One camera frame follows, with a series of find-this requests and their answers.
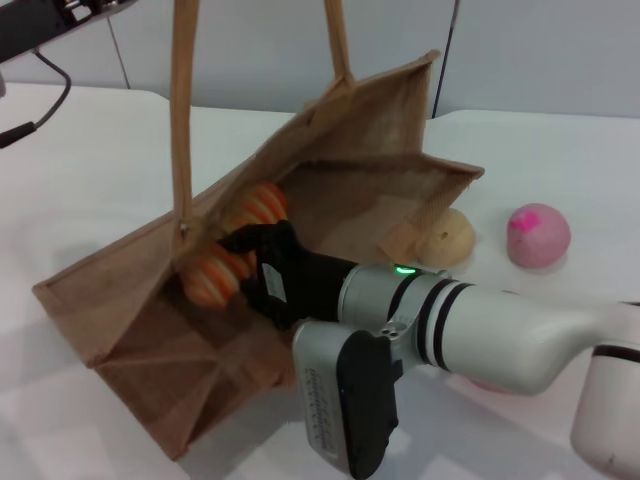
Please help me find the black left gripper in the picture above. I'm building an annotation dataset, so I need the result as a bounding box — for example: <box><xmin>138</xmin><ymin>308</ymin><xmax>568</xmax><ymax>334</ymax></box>
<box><xmin>0</xmin><ymin>0</ymin><xmax>140</xmax><ymax>64</ymax></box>

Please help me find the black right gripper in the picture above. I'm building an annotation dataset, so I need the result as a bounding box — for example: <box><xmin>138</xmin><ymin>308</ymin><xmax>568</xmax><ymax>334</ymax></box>
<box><xmin>215</xmin><ymin>222</ymin><xmax>356</xmax><ymax>331</ymax></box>

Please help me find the orange striped bread loaf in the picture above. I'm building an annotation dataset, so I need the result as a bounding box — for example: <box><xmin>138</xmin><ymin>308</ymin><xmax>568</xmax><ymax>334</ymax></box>
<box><xmin>185</xmin><ymin>182</ymin><xmax>290</xmax><ymax>307</ymax></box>

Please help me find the brown jute handbag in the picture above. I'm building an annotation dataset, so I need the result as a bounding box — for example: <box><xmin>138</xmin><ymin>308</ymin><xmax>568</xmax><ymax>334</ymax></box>
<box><xmin>32</xmin><ymin>0</ymin><xmax>485</xmax><ymax>461</ymax></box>

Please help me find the cream round bun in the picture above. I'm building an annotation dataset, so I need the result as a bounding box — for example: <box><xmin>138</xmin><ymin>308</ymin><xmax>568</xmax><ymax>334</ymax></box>
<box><xmin>418</xmin><ymin>207</ymin><xmax>475</xmax><ymax>268</ymax></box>

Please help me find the pink round bun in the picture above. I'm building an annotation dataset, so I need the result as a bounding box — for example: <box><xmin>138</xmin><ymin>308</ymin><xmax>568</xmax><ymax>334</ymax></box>
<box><xmin>507</xmin><ymin>202</ymin><xmax>571</xmax><ymax>270</ymax></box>

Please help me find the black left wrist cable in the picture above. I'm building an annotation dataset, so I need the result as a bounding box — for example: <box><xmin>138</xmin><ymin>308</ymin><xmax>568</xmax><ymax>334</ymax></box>
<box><xmin>0</xmin><ymin>49</ymin><xmax>72</xmax><ymax>149</ymax></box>

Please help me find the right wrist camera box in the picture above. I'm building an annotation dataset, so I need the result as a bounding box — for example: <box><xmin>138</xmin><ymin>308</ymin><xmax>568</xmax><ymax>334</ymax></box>
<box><xmin>291</xmin><ymin>319</ymin><xmax>404</xmax><ymax>480</ymax></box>

